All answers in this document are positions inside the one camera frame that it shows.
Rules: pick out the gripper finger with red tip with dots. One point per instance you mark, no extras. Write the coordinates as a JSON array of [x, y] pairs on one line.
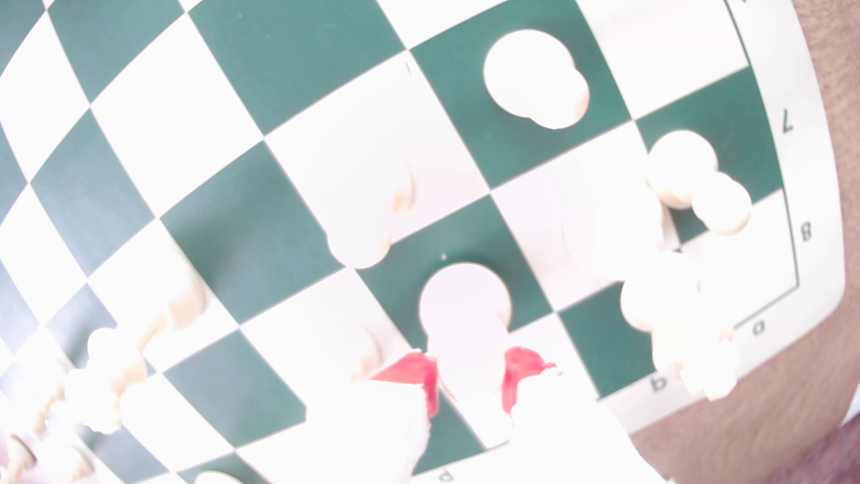
[[369, 430], [571, 437]]

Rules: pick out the white chess pawn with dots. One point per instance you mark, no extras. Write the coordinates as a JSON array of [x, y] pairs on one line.
[[463, 302], [682, 168], [531, 74]]

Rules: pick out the white chess piece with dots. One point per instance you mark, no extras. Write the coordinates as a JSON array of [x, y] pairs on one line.
[[181, 302], [359, 349], [699, 363], [40, 403], [216, 478], [67, 464], [15, 460], [104, 376], [359, 245]]

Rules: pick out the green and white chessboard mat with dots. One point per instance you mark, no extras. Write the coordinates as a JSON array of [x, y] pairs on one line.
[[248, 228]]

